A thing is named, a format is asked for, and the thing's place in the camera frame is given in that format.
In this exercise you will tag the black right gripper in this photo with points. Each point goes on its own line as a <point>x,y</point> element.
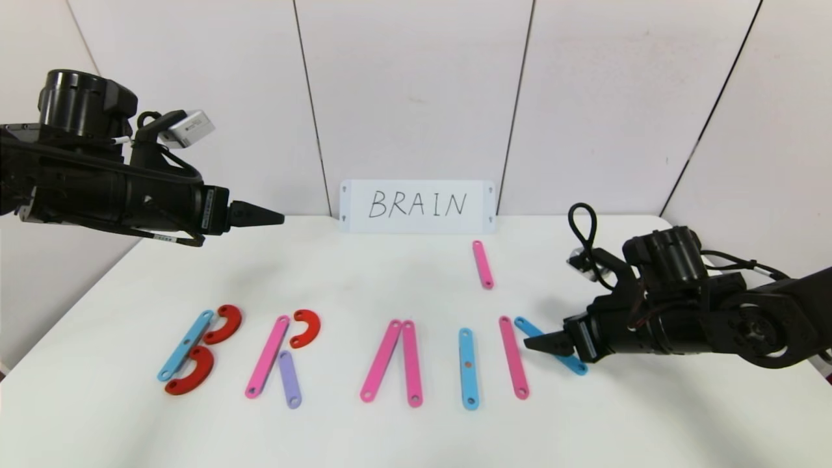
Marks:
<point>582,338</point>

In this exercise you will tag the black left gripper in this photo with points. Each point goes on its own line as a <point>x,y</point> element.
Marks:
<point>214,209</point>

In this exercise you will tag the short blue bar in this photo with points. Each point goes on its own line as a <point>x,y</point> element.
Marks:
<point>528,326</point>

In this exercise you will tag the short pink bar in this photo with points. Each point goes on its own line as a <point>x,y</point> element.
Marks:
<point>513,357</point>
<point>483,264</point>

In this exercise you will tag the small red C piece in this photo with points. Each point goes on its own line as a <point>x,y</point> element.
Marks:
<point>312,328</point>

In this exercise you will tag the long pink bar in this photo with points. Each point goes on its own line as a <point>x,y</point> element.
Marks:
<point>411,364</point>
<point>266,357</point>
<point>381,361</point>

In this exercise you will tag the short purple bar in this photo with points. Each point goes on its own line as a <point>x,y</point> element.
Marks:
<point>290,380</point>

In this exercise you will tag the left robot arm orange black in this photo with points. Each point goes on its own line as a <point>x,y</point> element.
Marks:
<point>78,188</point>

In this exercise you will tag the white BRAIN sign board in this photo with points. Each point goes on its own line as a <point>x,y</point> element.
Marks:
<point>481,208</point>

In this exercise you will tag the long blue bar orange underside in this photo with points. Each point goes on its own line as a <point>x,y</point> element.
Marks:
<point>468,377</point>

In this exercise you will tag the large red C piece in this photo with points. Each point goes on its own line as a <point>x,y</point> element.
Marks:
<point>198,377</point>
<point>229,325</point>

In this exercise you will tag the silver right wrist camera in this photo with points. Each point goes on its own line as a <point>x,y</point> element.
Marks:
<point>578,261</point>

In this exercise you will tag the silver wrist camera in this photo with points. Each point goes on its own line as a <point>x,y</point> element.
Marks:
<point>578,261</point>
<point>190,128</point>

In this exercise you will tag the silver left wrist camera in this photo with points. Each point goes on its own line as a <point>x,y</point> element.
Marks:
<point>190,128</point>

